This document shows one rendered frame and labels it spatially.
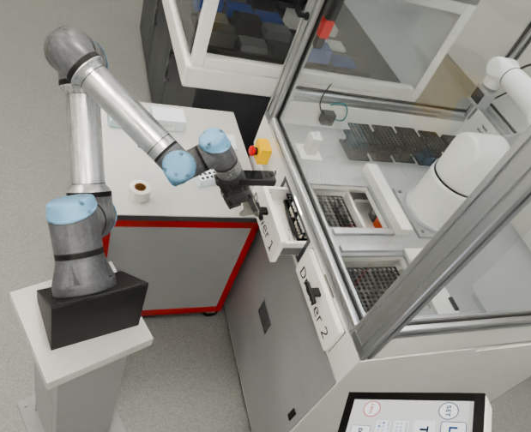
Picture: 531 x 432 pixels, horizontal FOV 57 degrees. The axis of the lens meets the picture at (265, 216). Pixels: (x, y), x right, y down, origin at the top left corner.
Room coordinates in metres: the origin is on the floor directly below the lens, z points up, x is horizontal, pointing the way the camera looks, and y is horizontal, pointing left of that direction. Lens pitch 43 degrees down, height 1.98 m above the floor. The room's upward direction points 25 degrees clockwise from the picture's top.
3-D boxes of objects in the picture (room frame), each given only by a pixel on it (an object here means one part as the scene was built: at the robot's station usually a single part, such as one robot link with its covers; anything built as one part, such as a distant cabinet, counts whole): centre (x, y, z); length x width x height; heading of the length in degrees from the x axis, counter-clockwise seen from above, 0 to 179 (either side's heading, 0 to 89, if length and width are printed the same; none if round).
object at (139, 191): (1.12, 0.42, 0.78); 0.07 x 0.07 x 0.04
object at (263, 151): (1.48, 0.12, 0.88); 0.07 x 0.05 x 0.07; 33
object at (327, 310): (0.94, -0.25, 0.87); 0.29 x 0.02 x 0.11; 33
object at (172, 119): (1.53, 0.51, 0.79); 0.13 x 0.09 x 0.05; 124
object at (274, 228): (1.16, -0.01, 0.87); 0.29 x 0.02 x 0.11; 33
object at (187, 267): (1.39, 0.40, 0.38); 0.62 x 0.58 x 0.76; 33
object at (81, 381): (0.64, 0.33, 0.38); 0.30 x 0.30 x 0.76; 53
